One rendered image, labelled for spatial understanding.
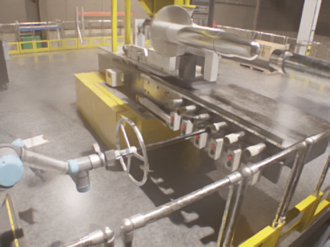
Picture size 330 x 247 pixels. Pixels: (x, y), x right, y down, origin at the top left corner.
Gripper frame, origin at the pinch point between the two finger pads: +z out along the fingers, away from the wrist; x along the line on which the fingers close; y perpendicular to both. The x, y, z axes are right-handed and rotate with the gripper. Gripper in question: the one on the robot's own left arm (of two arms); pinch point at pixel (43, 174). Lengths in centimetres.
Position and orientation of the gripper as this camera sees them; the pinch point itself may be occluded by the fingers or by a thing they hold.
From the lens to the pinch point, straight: 198.9
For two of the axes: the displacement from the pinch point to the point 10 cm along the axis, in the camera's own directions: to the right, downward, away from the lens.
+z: 3.6, 8.0, 4.9
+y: 8.0, -5.3, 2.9
